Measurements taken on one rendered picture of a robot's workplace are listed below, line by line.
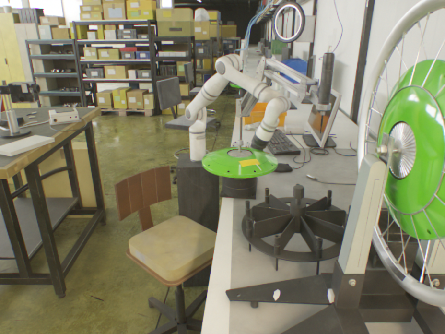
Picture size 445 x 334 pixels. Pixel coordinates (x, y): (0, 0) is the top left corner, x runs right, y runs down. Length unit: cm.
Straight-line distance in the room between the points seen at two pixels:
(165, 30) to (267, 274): 601
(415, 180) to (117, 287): 206
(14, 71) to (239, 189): 717
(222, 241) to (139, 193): 74
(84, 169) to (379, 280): 259
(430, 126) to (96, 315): 203
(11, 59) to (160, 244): 688
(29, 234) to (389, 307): 228
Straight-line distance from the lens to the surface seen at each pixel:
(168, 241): 165
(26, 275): 242
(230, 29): 1153
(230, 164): 127
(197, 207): 197
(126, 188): 168
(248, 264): 102
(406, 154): 64
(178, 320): 197
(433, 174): 59
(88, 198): 315
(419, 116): 62
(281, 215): 109
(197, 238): 165
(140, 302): 227
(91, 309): 231
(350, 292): 78
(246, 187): 135
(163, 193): 182
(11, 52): 812
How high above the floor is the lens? 155
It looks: 22 degrees down
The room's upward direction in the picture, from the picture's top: straight up
